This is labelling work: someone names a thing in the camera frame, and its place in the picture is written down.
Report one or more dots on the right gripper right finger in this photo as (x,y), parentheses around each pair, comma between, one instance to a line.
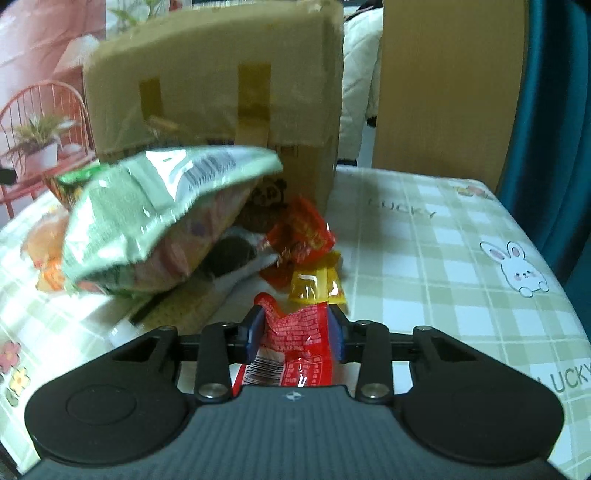
(367,343)

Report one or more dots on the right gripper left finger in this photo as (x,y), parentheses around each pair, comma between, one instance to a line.
(221,345)

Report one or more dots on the green chip bag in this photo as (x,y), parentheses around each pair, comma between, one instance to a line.
(145,224)

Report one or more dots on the yellow candy packet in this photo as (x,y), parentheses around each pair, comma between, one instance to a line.
(319,282)

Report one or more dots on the white black snack packet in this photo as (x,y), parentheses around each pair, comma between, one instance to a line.
(236,256)

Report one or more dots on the checked cartoon tablecloth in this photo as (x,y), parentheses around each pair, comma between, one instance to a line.
(415,251)

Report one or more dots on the red orange snack packet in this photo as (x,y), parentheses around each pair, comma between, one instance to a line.
(300,237)

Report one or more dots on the orange bread packet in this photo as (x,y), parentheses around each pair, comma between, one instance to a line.
(43,246)

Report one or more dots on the teal curtain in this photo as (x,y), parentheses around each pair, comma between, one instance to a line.
(546,180)

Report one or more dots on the brown cardboard box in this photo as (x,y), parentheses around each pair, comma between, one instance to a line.
(266,74)

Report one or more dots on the wooden headboard panel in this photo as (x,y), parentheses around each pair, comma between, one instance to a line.
(451,74)

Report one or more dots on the pink printed backdrop poster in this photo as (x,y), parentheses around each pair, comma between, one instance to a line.
(43,47)

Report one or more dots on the white quilted bedding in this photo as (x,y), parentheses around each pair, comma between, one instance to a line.
(361,78)

